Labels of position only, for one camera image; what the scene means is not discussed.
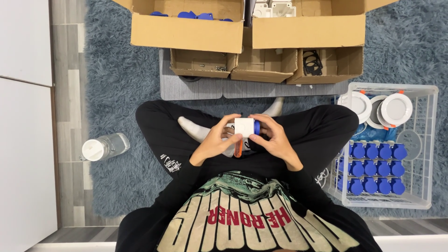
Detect black rubber gasket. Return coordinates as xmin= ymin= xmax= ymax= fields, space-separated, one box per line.
xmin=304 ymin=58 xmax=323 ymax=76
xmin=302 ymin=50 xmax=321 ymax=68

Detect white plastic housing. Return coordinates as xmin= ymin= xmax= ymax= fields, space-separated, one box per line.
xmin=252 ymin=3 xmax=273 ymax=18
xmin=271 ymin=1 xmax=297 ymax=18

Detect grey round disc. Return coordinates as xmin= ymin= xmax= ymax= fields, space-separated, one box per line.
xmin=396 ymin=129 xmax=423 ymax=161

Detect black trousers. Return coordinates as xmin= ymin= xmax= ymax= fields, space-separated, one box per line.
xmin=135 ymin=100 xmax=360 ymax=182

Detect small cardboard box with screws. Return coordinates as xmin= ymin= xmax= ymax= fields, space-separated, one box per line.
xmin=170 ymin=48 xmax=238 ymax=78

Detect person's right hand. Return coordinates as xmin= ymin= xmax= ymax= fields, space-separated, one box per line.
xmin=248 ymin=114 xmax=304 ymax=172

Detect white socket box blue cap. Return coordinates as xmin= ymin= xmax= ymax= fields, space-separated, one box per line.
xmin=233 ymin=118 xmax=261 ymax=138

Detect large cardboard box blue parts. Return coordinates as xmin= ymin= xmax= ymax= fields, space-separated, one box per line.
xmin=112 ymin=0 xmax=245 ymax=54

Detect clear water bottle white cap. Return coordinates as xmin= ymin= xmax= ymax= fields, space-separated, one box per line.
xmin=79 ymin=133 xmax=131 ymax=162

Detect white wire basket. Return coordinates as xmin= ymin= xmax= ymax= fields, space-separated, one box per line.
xmin=327 ymin=82 xmax=439 ymax=210

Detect white cabinet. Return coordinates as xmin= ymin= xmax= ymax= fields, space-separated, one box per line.
xmin=0 ymin=0 xmax=59 ymax=252

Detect large cardboard box white parts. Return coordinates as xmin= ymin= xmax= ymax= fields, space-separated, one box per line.
xmin=250 ymin=0 xmax=399 ymax=50

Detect white sock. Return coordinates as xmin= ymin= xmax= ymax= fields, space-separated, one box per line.
xmin=262 ymin=97 xmax=285 ymax=117
xmin=177 ymin=116 xmax=251 ymax=158

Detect black printed shirt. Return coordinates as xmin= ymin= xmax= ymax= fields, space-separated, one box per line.
xmin=115 ymin=159 xmax=384 ymax=252

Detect person's left hand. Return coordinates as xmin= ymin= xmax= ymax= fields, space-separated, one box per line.
xmin=189 ymin=114 xmax=243 ymax=167

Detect small cardboard box with gaskets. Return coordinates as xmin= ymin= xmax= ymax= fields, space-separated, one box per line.
xmin=286 ymin=45 xmax=364 ymax=85

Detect blue plastic bag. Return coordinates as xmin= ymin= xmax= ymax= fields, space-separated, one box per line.
xmin=351 ymin=122 xmax=398 ymax=143

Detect white round downlight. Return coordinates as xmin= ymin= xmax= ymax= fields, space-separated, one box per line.
xmin=377 ymin=92 xmax=414 ymax=129
xmin=365 ymin=95 xmax=390 ymax=130
xmin=337 ymin=91 xmax=372 ymax=124

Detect rows of assembled blue sockets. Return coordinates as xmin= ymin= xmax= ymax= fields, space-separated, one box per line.
xmin=334 ymin=140 xmax=409 ymax=196

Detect metal screws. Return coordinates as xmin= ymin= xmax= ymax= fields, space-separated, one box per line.
xmin=199 ymin=52 xmax=228 ymax=72

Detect blue-grey shaggy rug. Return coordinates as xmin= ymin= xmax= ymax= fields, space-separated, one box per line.
xmin=84 ymin=0 xmax=448 ymax=219

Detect small empty cardboard box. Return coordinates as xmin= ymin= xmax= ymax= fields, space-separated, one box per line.
xmin=230 ymin=27 xmax=298 ymax=84

